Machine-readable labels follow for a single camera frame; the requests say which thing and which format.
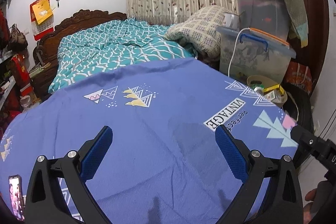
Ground brown handbag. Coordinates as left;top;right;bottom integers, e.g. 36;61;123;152
8;24;28;52

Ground blue printed blanket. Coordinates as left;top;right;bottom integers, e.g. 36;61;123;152
1;58;297;223

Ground crushed green soda can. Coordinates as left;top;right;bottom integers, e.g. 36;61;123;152
251;84;264;96

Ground teal patterned duvet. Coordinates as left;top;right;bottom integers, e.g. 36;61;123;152
49;18;198;94

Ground red yellow wall calendar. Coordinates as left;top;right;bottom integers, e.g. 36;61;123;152
30;0;54;41

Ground grey wall shelves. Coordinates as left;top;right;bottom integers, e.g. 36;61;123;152
1;50;16;109

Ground red gift box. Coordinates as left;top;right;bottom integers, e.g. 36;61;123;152
10;53;33;97

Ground lower clear storage bin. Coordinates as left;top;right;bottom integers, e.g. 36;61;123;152
217;26;296;83

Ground folded checkered quilt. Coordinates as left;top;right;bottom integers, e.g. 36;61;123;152
165;5;230;61

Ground white charging cable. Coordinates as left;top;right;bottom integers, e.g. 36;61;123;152
227;27;251;78

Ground yellow small cardboard box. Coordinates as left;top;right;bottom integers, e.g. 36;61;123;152
263;84;285;96

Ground person's right hand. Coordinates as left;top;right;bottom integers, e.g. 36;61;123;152
303;188;317;224

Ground black smartphone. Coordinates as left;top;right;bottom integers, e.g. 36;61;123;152
9;174;25;221

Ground clear storage bin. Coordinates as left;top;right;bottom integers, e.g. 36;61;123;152
217;26;296;83
237;0;290;40

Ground red orange shopping bag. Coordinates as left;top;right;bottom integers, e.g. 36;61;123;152
284;61;313;95

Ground wooden nightstand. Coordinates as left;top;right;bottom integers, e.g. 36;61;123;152
31;60;59;101

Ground carved wooden headboard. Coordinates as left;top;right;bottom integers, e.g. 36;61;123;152
32;9;128;67

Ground upper clear storage bin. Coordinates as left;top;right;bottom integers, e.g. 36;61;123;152
237;0;290;40

